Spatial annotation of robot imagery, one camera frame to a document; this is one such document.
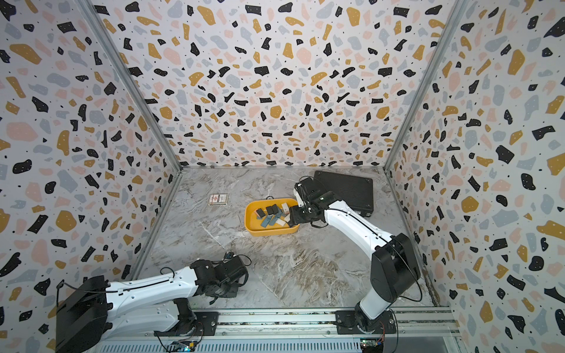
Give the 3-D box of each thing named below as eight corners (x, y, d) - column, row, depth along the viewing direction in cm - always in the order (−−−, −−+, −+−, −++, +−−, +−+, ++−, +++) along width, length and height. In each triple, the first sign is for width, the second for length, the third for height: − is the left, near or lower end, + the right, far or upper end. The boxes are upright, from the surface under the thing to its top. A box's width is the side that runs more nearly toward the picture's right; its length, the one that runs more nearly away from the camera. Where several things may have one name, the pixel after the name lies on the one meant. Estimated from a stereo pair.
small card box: (208, 205, 108) (206, 202, 106) (211, 196, 112) (209, 193, 110) (226, 205, 108) (225, 202, 106) (229, 196, 112) (228, 193, 110)
